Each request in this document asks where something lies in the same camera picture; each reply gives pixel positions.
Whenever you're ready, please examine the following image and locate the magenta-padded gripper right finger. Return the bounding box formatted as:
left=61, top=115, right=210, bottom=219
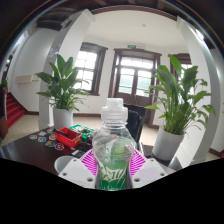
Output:
left=128, top=148, right=169, bottom=190

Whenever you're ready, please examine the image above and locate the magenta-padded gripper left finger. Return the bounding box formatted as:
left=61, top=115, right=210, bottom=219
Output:
left=58, top=149, right=100, bottom=190

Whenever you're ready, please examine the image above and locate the clear green-labelled drink bottle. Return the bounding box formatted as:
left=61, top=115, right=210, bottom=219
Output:
left=92, top=97, right=136, bottom=191

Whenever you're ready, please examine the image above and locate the red box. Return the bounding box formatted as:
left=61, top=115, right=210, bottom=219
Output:
left=54, top=126, right=83, bottom=148

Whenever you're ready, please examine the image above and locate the green box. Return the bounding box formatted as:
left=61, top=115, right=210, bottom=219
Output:
left=68, top=124, right=95, bottom=142

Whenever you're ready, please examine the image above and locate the black chair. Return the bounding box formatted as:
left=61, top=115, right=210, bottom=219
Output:
left=123, top=103, right=147, bottom=143

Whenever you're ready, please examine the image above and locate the large potted leafy plant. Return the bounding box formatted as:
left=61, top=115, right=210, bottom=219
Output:
left=144, top=54, right=217, bottom=162

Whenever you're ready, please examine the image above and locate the red carpeted staircase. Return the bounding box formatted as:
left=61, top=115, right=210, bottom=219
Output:
left=4, top=92, right=26, bottom=129

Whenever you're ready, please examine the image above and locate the small potted leafy plant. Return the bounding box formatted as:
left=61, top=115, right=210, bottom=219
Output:
left=34, top=53, right=89, bottom=129

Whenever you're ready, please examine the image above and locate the dark wooden double door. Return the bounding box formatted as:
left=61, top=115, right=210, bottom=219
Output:
left=108, top=48, right=163, bottom=126

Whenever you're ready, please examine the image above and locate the dark-framed window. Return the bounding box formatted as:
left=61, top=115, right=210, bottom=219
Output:
left=169, top=53, right=193, bottom=84
left=72, top=41, right=109, bottom=97

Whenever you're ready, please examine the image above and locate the bright pillar lamp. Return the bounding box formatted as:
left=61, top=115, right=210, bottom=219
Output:
left=194, top=28, right=206, bottom=42

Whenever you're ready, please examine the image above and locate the white wall radiator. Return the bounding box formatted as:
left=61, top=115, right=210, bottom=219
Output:
left=14, top=73, right=40, bottom=85

